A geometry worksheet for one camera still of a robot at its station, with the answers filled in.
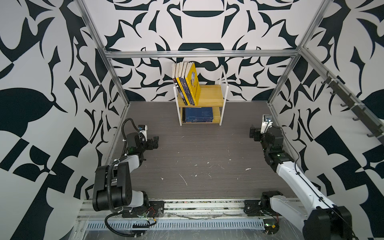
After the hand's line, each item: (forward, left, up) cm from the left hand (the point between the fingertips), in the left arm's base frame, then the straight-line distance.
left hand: (149, 134), depth 92 cm
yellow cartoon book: (+17, -27, +24) cm, 40 cm away
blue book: (+14, -30, 0) cm, 33 cm away
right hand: (-4, -64, +14) cm, 65 cm away
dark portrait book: (+13, -22, +28) cm, 38 cm away
